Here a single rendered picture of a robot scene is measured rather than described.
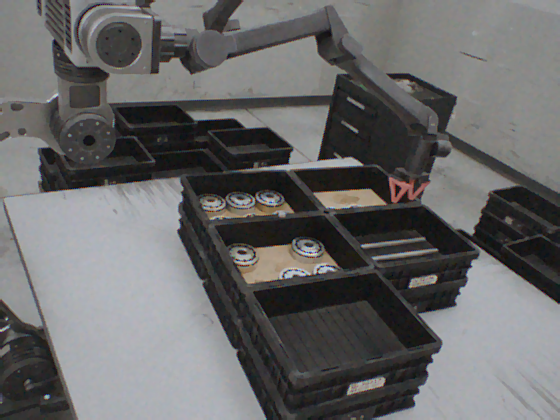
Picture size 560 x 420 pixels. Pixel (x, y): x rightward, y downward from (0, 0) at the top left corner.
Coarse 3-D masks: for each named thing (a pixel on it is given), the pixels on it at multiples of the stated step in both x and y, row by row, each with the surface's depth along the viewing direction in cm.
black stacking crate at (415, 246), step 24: (336, 216) 173; (360, 216) 177; (384, 216) 182; (408, 216) 187; (432, 216) 184; (360, 240) 180; (384, 240) 183; (432, 240) 185; (456, 240) 175; (456, 264) 166; (408, 288) 162
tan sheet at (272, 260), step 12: (264, 252) 164; (276, 252) 165; (288, 252) 167; (324, 252) 170; (264, 264) 159; (276, 264) 160; (288, 264) 161; (300, 264) 162; (312, 264) 163; (336, 264) 165; (252, 276) 153; (264, 276) 154; (276, 276) 155
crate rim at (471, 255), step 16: (368, 208) 179; (384, 208) 181; (400, 208) 183; (448, 224) 179; (352, 240) 160; (464, 240) 172; (368, 256) 154; (448, 256) 161; (464, 256) 164; (384, 272) 152
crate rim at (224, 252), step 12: (288, 216) 165; (300, 216) 167; (312, 216) 168; (324, 216) 170; (336, 228) 164; (216, 240) 148; (348, 240) 159; (228, 252) 144; (360, 252) 155; (228, 264) 141; (372, 264) 151; (240, 276) 136; (300, 276) 140; (312, 276) 141; (240, 288) 135
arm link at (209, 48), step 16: (304, 16) 134; (320, 16) 135; (336, 16) 137; (208, 32) 117; (240, 32) 124; (256, 32) 127; (272, 32) 129; (288, 32) 131; (304, 32) 134; (320, 32) 137; (336, 32) 137; (192, 48) 118; (208, 48) 118; (224, 48) 120; (240, 48) 124; (256, 48) 127; (320, 48) 143; (336, 48) 138; (208, 64) 118
